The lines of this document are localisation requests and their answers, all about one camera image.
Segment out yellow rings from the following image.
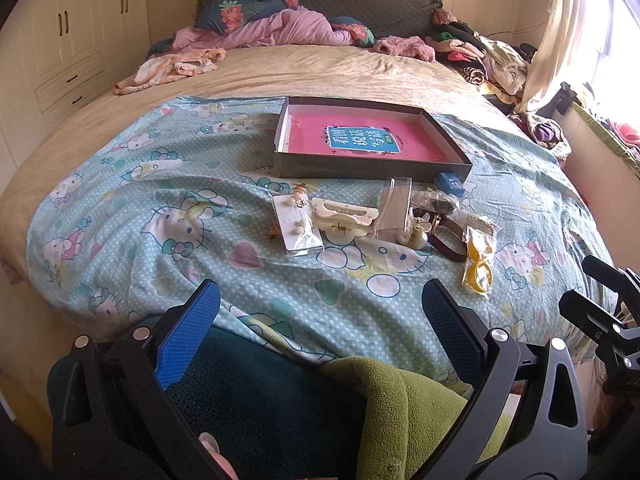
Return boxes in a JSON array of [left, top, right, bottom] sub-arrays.
[[460, 226, 498, 296]]

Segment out dark red leather bracelet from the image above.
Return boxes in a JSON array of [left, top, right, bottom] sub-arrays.
[[425, 213, 471, 264]]

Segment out small blue box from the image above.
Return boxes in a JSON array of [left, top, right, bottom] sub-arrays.
[[434, 172, 465, 198]]

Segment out bag dark jewelry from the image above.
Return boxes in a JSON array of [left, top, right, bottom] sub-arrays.
[[410, 190, 460, 216]]

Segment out cream pearl hair clip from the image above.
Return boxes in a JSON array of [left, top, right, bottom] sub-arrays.
[[396, 211, 432, 250]]

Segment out clear plastic bag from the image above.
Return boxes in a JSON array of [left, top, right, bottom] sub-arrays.
[[373, 178, 412, 243]]

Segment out earring card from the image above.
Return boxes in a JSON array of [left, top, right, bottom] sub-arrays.
[[273, 191, 323, 256]]

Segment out cream white hair claw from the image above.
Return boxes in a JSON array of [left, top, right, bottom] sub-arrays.
[[310, 197, 378, 244]]

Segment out person's left hand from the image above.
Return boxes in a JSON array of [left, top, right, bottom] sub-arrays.
[[198, 432, 238, 480]]

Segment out green fleece garment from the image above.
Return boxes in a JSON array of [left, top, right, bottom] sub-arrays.
[[319, 354, 514, 480]]

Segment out clothes heap by window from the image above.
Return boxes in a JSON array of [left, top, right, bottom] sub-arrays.
[[508, 112, 572, 166]]

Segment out dark teal trousers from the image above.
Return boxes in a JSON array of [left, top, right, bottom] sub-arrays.
[[48, 327, 367, 479]]

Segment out Hello Kitty teal bedsheet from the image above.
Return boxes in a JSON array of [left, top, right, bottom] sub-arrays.
[[26, 98, 616, 387]]

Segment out pile of mixed clothes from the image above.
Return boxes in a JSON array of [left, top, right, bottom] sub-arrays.
[[424, 9, 537, 107]]

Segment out pink book blue label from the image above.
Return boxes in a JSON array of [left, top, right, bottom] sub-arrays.
[[285, 112, 454, 162]]

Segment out cream curtain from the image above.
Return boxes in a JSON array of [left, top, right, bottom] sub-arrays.
[[515, 0, 588, 113]]

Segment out fuzzy pink garment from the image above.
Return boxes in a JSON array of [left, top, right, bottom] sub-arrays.
[[373, 36, 435, 63]]

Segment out dark shallow cardboard box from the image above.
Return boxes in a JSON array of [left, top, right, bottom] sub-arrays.
[[274, 96, 472, 182]]

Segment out peach white garment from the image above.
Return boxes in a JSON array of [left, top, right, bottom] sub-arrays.
[[113, 49, 227, 96]]

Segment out beige bed cover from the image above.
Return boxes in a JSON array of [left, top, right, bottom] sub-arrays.
[[1, 46, 521, 275]]

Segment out cream white wardrobe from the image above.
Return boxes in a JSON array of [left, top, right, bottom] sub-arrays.
[[1, 0, 150, 184]]

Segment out pink purple duvet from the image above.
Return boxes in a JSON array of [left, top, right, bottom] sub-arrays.
[[169, 8, 356, 53]]

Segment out floral dark blue pillow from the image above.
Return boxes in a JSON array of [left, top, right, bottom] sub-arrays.
[[194, 0, 300, 36]]

